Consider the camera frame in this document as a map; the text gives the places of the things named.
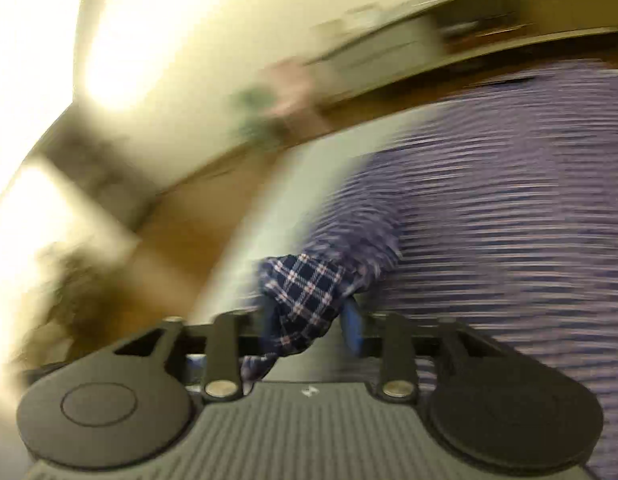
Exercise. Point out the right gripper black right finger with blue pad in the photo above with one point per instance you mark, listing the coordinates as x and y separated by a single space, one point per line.
481 400

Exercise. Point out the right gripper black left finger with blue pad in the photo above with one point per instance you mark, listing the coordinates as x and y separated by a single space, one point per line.
127 403

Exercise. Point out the blue white plaid shirt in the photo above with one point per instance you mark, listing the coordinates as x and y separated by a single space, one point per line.
501 211

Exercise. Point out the green plastic chair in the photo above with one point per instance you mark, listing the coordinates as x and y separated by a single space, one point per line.
257 125

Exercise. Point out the pink plastic chair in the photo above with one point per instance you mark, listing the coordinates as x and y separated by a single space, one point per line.
296 99

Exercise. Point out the long grey TV cabinet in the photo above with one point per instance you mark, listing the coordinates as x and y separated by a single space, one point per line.
421 36

